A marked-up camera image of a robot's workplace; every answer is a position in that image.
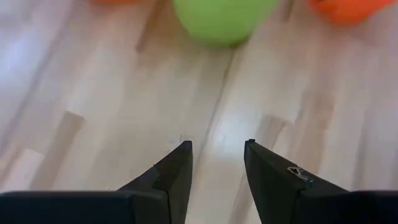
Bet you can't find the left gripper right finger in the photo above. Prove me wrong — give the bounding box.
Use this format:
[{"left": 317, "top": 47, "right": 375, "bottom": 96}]
[{"left": 244, "top": 138, "right": 398, "bottom": 224}]

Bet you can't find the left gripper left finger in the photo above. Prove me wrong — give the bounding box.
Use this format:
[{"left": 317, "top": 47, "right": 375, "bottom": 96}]
[{"left": 0, "top": 140, "right": 194, "bottom": 224}]

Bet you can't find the green plastic halloween bucket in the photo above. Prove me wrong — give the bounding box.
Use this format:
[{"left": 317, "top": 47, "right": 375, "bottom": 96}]
[{"left": 172, "top": 0, "right": 279, "bottom": 48}]

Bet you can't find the orange plastic halloween bucket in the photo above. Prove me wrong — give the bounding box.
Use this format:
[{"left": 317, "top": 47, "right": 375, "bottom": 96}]
[
  {"left": 90, "top": 0, "right": 141, "bottom": 4},
  {"left": 307, "top": 0, "right": 398, "bottom": 26}
]

